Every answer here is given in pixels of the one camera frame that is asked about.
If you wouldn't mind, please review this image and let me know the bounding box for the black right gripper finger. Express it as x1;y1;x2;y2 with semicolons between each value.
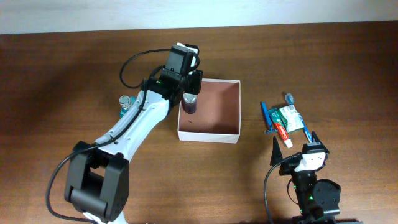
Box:
311;131;323;146
270;136;283;166

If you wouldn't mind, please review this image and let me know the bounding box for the purple spray bottle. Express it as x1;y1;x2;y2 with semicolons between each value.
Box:
182;93;197;114

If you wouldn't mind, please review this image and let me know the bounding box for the green red toothpaste tube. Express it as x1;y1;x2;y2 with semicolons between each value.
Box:
268;108;293;148

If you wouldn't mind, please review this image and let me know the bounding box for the teal mouthwash bottle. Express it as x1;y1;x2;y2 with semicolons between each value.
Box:
119;95;136;118

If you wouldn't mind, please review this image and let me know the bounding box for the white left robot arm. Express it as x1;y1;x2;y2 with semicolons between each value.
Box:
61;43;203;223

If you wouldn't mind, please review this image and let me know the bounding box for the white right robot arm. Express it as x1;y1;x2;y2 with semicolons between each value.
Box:
263;132;360;224

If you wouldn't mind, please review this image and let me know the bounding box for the blue disposable razor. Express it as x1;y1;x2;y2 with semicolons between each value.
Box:
261;101;277;134

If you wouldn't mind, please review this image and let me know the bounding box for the white green crumpled sachet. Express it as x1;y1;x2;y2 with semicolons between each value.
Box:
278;105;304;133

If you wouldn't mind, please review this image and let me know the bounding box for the blue white toothbrush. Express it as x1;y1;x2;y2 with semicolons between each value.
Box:
284;92;313;143

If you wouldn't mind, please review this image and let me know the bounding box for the pink open cardboard box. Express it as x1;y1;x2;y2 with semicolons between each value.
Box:
177;78;241;144

